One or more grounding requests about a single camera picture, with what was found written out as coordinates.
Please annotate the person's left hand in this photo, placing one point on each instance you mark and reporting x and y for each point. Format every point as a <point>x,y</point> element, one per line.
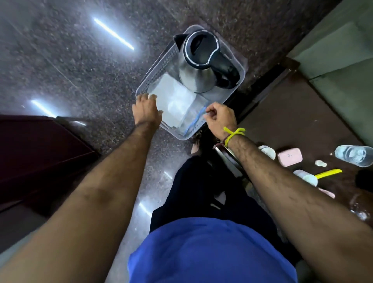
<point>146,112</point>

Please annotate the person's right hand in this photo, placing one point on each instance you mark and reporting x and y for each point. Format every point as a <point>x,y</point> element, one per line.
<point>223,118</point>

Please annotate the person's left fingers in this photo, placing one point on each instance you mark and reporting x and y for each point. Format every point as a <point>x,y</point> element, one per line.
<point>145,97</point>

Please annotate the person's right thumb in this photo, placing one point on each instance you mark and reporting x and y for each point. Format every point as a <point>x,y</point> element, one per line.
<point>207,117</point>

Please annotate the translucent plastic basket tray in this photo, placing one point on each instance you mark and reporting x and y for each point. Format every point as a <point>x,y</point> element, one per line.
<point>163,71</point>

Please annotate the person's right forearm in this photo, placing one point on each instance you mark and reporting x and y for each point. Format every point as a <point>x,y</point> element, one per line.
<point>297,204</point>

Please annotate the person's left forearm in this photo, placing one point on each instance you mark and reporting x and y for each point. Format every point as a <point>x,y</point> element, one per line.
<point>87,201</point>

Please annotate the clear bag with blue zip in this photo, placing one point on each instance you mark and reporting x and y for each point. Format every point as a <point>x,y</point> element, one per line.
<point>195,116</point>

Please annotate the yellow wrist thread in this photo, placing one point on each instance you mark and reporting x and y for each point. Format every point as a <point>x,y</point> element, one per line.
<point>230,133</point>

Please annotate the white folded paper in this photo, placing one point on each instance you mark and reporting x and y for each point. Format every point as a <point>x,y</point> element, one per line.
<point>174,99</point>

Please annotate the person's foot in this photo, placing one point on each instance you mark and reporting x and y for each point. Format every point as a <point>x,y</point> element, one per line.
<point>195,148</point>

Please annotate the steel kettle with black lid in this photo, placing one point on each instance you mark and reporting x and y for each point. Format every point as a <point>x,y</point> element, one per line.
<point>201,58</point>

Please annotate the white cup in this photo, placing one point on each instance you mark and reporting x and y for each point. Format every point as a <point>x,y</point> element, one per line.
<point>268,151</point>

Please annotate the black trousers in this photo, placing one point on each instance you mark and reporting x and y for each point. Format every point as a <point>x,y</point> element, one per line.
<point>192,192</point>

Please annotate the pink rectangular case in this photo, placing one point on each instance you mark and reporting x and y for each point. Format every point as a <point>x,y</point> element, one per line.
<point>290,157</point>

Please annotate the white round container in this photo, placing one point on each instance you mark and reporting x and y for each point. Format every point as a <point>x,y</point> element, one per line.
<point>306,177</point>

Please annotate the small white piece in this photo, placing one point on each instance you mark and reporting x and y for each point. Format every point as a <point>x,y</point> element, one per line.
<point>320,163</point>

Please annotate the dark red cabinet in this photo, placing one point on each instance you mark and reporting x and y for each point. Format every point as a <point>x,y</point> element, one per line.
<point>38,157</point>

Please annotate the yellow plastic tool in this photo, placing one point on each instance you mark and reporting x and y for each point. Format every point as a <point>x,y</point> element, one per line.
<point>327,174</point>

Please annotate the blue shirt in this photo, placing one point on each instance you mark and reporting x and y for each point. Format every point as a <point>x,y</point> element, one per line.
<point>209,250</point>

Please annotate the pink flat item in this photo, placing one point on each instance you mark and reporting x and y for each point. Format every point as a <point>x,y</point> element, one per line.
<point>327,192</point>

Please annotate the green cushion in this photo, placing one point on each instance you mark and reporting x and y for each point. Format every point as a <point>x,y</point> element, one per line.
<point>341,58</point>

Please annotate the clear plastic water bottle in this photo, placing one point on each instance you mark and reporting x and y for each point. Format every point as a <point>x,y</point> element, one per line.
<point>354,155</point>

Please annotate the black object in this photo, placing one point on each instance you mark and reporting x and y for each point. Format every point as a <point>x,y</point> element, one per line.
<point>365,180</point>

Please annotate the clear drinking glass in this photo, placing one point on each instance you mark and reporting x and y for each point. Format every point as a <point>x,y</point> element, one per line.
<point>361,207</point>

